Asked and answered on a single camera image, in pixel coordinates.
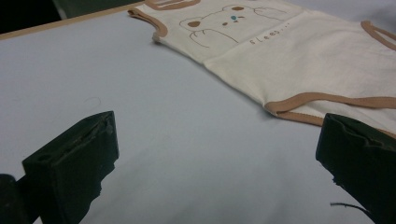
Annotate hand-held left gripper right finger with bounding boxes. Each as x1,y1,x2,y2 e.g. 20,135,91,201
316,113,396,224

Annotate cream bear print baby bodysuit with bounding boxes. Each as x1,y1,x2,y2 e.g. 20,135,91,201
127,0,396,139

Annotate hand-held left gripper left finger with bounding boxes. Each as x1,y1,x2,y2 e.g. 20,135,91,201
21,110,120,224

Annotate light blue table mat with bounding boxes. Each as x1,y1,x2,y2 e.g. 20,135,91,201
0,0,396,224

